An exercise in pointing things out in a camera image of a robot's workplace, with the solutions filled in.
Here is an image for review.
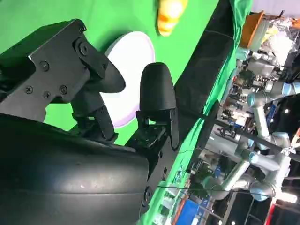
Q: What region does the black backdrop cloth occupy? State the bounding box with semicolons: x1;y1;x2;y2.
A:
174;0;236;153

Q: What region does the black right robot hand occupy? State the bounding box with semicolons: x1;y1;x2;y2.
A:
0;18;180;225

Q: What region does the orange box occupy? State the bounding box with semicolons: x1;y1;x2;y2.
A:
240;11;265;47

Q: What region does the lilac plate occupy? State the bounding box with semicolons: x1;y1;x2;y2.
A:
103;31;156;128

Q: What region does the green table cloth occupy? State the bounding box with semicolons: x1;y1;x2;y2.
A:
0;0;253;225

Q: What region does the black strap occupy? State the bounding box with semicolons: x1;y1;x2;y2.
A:
187;112;300;157

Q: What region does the orange and white bread roll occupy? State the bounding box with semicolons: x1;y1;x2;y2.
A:
156;0;189;37

